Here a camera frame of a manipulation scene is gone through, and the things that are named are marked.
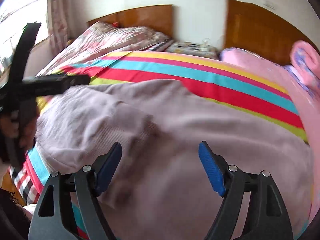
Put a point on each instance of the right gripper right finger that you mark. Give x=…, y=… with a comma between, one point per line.
x=252, y=206

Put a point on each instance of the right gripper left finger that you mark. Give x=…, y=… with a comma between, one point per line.
x=53, y=217

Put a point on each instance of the lilac knit pants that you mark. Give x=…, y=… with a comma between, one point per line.
x=160, y=189

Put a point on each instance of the person left hand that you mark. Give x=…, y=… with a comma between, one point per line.
x=15, y=117

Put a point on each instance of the checkered bed sheet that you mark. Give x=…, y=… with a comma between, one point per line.
x=27, y=183

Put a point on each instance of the window with metal bars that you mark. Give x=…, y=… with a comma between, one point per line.
x=15, y=14

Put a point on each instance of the pink floral satin duvet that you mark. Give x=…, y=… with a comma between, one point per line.
x=102, y=38

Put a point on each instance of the floral maroon curtain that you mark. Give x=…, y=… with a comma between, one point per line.
x=58, y=25

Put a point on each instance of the pink bed sheet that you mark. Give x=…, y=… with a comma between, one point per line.
x=307, y=105

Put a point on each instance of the rainbow striped blanket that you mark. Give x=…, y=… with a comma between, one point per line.
x=212, y=80

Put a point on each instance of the rolled pink floral quilt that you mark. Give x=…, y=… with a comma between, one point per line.
x=304, y=67

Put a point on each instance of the wooden headboard left bed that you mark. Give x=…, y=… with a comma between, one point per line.
x=158, y=17

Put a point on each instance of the wooden headboard bed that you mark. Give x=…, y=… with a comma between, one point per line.
x=256, y=29
x=158, y=17

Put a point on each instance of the nightstand with clutter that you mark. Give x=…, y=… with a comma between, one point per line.
x=203, y=49

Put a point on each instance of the wooden headboard right bed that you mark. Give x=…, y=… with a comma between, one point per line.
x=256, y=29

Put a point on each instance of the white wall socket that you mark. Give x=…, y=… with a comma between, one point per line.
x=269, y=5

